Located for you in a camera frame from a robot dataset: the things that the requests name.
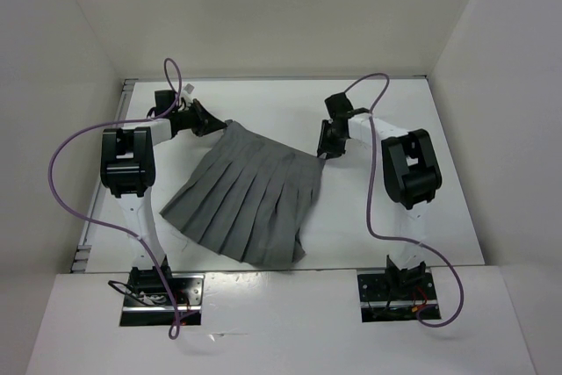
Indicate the grey pleated skirt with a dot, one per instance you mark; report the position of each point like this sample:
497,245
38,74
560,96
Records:
248,199

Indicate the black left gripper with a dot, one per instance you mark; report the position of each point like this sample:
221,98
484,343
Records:
205,121

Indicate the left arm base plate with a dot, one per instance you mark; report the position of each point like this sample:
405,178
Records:
147,304

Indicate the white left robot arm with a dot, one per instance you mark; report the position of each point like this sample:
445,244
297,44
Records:
128,171

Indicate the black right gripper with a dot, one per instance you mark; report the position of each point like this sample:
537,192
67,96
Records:
325,146

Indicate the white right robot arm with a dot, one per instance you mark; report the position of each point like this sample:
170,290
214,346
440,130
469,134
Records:
411,177

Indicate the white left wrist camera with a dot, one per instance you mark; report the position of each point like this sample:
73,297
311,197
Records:
188,89

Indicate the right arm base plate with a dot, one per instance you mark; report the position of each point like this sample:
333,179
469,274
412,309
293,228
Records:
379,302

